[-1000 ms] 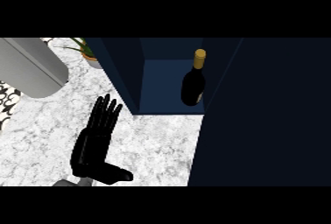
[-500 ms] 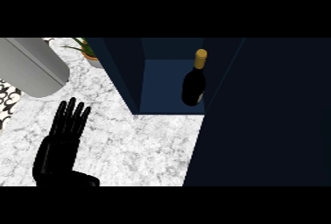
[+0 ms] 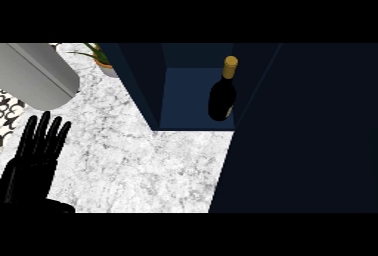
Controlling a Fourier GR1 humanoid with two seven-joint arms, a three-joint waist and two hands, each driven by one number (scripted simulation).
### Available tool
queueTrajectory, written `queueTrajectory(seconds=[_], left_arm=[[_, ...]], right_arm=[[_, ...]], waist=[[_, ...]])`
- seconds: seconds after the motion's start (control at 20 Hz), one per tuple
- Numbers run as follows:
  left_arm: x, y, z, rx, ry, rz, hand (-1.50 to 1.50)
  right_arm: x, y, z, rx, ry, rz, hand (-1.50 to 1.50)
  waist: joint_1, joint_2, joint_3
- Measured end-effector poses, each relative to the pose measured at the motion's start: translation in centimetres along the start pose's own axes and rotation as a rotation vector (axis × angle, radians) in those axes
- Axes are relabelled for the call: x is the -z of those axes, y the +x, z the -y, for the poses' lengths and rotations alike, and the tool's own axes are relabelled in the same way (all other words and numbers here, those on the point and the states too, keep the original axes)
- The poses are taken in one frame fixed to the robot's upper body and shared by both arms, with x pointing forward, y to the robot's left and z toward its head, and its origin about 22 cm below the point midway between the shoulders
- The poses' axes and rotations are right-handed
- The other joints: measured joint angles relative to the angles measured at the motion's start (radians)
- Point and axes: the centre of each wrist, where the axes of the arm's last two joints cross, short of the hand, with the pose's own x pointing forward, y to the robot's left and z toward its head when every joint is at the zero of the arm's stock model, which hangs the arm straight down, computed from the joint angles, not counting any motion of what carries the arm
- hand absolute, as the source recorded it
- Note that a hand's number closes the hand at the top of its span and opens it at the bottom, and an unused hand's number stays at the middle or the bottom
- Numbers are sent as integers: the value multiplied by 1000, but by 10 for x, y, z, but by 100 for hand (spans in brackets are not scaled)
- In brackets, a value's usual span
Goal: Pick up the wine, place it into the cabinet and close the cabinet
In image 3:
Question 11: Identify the dark blue cabinet door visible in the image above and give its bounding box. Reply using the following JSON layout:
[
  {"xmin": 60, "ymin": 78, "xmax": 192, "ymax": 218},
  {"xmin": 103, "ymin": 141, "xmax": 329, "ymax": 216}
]
[{"xmin": 208, "ymin": 42, "xmax": 378, "ymax": 214}]

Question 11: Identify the grey rounded appliance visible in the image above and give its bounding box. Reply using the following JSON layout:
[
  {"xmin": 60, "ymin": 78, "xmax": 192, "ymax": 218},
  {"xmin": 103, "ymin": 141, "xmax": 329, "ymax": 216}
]
[{"xmin": 0, "ymin": 42, "xmax": 81, "ymax": 111}]

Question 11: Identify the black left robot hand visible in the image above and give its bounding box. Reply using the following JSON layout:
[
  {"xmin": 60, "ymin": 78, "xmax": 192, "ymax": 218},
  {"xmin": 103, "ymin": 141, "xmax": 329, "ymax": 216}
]
[{"xmin": 0, "ymin": 110, "xmax": 76, "ymax": 214}]

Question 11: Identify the dark blue cabinet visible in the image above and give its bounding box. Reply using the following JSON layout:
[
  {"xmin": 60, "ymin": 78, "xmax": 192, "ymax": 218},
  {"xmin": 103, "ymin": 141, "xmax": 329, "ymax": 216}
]
[{"xmin": 97, "ymin": 42, "xmax": 283, "ymax": 132}]

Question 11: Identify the green potted plant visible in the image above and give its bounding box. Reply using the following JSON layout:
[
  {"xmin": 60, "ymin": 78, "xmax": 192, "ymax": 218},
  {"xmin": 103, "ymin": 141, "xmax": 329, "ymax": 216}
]
[{"xmin": 66, "ymin": 42, "xmax": 119, "ymax": 79}]

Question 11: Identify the dark wine bottle gold cap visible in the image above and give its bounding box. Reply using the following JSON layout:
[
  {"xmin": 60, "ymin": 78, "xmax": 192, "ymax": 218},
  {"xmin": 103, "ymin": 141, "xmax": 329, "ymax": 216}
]
[{"xmin": 206, "ymin": 55, "xmax": 239, "ymax": 122}]

